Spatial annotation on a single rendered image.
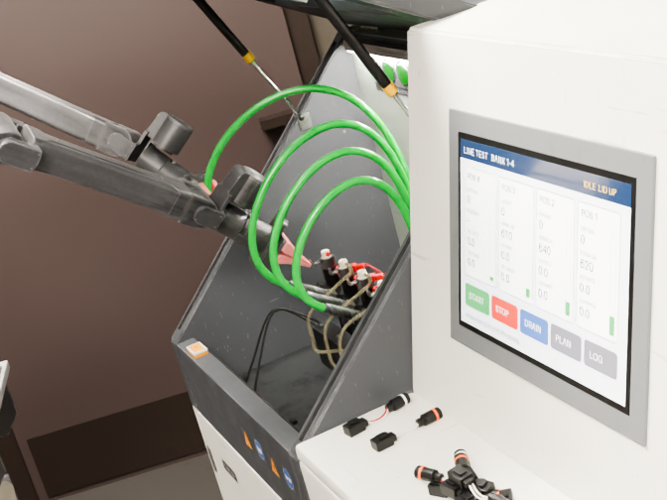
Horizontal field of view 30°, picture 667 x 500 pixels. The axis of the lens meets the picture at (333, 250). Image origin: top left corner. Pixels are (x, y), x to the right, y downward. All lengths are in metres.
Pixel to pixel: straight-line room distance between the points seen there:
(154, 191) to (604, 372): 0.91
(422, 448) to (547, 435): 0.25
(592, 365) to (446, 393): 0.42
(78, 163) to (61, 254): 1.91
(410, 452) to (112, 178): 0.67
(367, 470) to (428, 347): 0.24
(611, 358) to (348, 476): 0.50
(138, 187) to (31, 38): 1.74
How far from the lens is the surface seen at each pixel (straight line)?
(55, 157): 2.05
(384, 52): 2.40
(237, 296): 2.61
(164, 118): 2.39
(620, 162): 1.48
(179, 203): 2.16
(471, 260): 1.80
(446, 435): 1.90
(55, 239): 3.95
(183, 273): 3.99
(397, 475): 1.83
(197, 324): 2.60
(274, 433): 2.11
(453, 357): 1.91
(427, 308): 1.96
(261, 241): 2.25
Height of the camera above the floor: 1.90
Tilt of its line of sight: 19 degrees down
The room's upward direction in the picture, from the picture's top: 15 degrees counter-clockwise
